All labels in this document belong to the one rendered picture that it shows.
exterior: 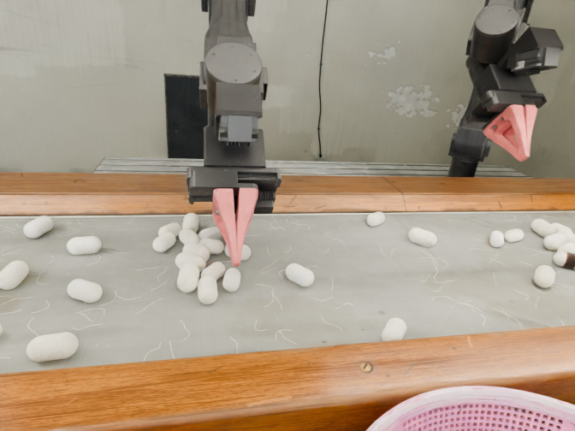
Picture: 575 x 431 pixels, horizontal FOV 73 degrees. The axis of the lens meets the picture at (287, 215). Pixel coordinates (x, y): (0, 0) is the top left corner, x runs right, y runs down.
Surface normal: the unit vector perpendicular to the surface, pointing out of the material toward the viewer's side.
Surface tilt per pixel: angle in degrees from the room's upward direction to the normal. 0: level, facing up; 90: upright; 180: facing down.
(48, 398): 0
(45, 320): 0
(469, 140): 83
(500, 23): 48
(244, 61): 40
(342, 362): 0
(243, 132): 76
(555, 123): 90
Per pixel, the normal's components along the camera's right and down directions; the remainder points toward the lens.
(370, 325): 0.08, -0.91
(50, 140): 0.19, 0.42
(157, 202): 0.19, -0.34
